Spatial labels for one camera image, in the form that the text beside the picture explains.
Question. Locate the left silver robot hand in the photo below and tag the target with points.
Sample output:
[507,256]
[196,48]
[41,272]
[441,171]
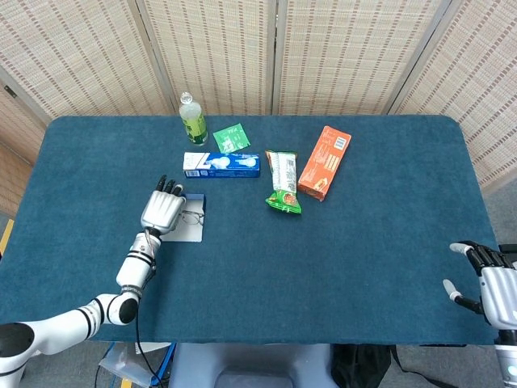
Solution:
[161,210]

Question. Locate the green snack bag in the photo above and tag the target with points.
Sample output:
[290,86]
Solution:
[284,174]

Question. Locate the black box device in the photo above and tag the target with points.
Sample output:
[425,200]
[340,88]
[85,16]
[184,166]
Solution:
[511,247]

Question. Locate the woven bamboo screen panel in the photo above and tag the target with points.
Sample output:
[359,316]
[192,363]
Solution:
[218,52]
[16,129]
[81,52]
[347,52]
[476,81]

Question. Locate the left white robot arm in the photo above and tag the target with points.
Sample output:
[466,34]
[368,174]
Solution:
[133,266]

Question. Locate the small blue box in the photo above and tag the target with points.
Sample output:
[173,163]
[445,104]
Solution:
[190,232]

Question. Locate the thin-framed eyeglasses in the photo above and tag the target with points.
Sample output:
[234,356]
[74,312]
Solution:
[193,218]

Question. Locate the orange cracker box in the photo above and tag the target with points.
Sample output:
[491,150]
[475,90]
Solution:
[323,165]

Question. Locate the green tea sachet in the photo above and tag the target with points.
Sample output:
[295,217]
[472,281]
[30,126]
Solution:
[231,138]

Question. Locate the blue metal frame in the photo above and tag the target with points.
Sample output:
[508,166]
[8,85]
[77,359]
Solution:
[167,355]

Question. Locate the black screen hinge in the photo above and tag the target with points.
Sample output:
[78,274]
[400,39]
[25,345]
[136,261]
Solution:
[10,91]

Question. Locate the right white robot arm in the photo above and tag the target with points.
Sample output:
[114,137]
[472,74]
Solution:
[507,355]

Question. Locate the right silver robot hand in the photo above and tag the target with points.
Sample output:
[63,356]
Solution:
[498,291]

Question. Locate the black bag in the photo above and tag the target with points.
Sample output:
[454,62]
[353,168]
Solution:
[359,363]

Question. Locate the teal tablecloth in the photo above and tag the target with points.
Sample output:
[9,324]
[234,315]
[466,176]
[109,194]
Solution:
[323,262]

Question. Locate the blue toothpaste box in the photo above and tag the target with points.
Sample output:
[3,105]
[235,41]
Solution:
[222,161]

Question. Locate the grey robot torso base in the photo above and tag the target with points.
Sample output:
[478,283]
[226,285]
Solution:
[250,363]

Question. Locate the green tea bottle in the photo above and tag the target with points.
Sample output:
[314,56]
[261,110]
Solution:
[194,121]

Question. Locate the clear plastic bag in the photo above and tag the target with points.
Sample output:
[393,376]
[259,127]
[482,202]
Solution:
[121,359]

